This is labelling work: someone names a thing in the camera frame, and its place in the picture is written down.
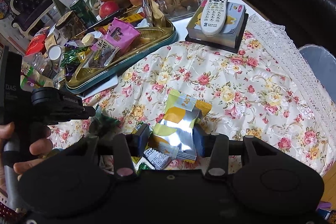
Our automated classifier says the white lid bottle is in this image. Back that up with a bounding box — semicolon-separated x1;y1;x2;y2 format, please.
47;44;65;63

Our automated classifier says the beige small box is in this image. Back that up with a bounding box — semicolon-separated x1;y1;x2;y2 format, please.
43;35;59;50

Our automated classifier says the person's left hand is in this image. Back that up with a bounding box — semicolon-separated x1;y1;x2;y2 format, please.
0;122;53;198

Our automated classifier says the beige gold snack packet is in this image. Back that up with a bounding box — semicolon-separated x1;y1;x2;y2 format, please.
147;0;167;28

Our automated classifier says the dark lid snack jar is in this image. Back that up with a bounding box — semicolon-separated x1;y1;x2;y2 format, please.
55;11;84;39

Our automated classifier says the kraft paper bag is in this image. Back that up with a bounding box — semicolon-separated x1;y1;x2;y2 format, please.
20;60;62;90

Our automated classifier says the colorful round cushion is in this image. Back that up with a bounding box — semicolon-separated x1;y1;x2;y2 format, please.
0;0;11;21

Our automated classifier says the grey plastic bin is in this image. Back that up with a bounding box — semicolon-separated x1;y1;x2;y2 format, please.
298;45;336;104

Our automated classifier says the pile of wrapped candies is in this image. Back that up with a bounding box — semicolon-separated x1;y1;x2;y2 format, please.
59;39;92;83

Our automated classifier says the pink snack bag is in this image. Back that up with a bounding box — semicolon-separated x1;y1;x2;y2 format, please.
104;18;141;50

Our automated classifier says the yellow silver snack packet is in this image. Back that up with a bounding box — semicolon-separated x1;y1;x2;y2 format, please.
152;119;198;161

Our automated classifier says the purple packet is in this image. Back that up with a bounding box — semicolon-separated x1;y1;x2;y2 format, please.
316;202;336;222

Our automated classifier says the yellow small box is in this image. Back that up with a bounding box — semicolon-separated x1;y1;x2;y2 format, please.
119;13;146;24

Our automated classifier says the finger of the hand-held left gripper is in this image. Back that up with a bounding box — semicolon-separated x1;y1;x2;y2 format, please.
62;105;97;123

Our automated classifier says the yellow duck card box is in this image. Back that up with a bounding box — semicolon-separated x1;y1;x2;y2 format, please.
186;0;247;47

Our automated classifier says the clear dried fruit packet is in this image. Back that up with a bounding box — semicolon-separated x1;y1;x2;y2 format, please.
87;40;120;69

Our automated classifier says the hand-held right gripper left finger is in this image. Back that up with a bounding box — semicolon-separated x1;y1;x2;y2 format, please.
63;124;150;180

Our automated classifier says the black base tray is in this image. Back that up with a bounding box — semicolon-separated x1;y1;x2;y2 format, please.
184;13;249;54

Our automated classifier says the white board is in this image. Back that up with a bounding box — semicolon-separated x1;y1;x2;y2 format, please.
81;73;119;101

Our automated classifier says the teal tin with gold insert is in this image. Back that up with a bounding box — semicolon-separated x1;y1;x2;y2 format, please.
64;18;177;94

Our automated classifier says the clear plastic jar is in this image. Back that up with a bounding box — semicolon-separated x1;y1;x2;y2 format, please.
25;52;53;77

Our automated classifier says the floral lace tablecloth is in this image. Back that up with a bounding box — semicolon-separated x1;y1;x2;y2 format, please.
47;13;336;178

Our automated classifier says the red foil bag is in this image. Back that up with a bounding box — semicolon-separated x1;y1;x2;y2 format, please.
25;34;50;56

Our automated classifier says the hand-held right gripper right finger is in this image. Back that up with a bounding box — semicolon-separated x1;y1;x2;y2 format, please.
193;126;278;180

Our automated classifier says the white bold print snack packet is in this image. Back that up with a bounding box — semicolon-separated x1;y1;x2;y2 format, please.
143;147;172;170

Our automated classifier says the white remote control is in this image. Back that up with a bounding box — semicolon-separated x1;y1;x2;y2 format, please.
201;0;230;37

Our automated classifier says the green drink can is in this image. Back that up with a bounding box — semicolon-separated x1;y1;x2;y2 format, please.
70;0;97;28

